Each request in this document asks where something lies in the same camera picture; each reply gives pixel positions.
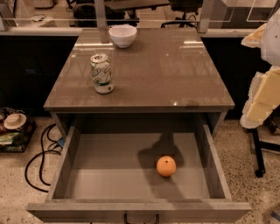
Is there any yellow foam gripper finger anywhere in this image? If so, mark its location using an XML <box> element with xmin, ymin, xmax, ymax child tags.
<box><xmin>240</xmin><ymin>66</ymin><xmax>280</xmax><ymax>129</ymax></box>
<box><xmin>241</xmin><ymin>24</ymin><xmax>266</xmax><ymax>48</ymax></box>

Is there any orange fruit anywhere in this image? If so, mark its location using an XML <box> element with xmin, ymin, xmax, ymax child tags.
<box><xmin>157</xmin><ymin>156</ymin><xmax>177</xmax><ymax>177</ymax></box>

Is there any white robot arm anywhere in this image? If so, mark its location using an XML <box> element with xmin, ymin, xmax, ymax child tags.
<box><xmin>240</xmin><ymin>10</ymin><xmax>280</xmax><ymax>129</ymax></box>

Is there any grey counter cabinet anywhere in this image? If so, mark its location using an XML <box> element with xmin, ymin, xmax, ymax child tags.
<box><xmin>44</xmin><ymin>28</ymin><xmax>235</xmax><ymax>135</ymax></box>

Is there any open grey top drawer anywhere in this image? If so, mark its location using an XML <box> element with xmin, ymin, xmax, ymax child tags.
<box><xmin>27</xmin><ymin>125</ymin><xmax>250</xmax><ymax>224</ymax></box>

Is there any black stand leg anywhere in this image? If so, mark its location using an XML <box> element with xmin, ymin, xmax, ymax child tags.
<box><xmin>251</xmin><ymin>129</ymin><xmax>280</xmax><ymax>178</ymax></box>

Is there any black office chair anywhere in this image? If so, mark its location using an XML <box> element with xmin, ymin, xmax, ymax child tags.
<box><xmin>160</xmin><ymin>0</ymin><xmax>204</xmax><ymax>29</ymax></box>

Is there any white bowl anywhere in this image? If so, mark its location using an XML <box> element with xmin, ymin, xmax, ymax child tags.
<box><xmin>108</xmin><ymin>24</ymin><xmax>137</xmax><ymax>48</ymax></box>

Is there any green white soda can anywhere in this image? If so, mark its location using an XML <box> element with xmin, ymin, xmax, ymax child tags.
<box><xmin>90</xmin><ymin>53</ymin><xmax>114</xmax><ymax>94</ymax></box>

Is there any dark box of items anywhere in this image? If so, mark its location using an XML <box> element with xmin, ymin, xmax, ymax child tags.
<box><xmin>0</xmin><ymin>108</ymin><xmax>37</xmax><ymax>152</ymax></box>

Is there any beige hat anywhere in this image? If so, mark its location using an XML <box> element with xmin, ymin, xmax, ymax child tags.
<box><xmin>3</xmin><ymin>113</ymin><xmax>27</xmax><ymax>130</ymax></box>

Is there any black drawer handle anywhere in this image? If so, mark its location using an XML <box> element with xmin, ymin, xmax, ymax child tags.
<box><xmin>123</xmin><ymin>213</ymin><xmax>160</xmax><ymax>224</ymax></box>

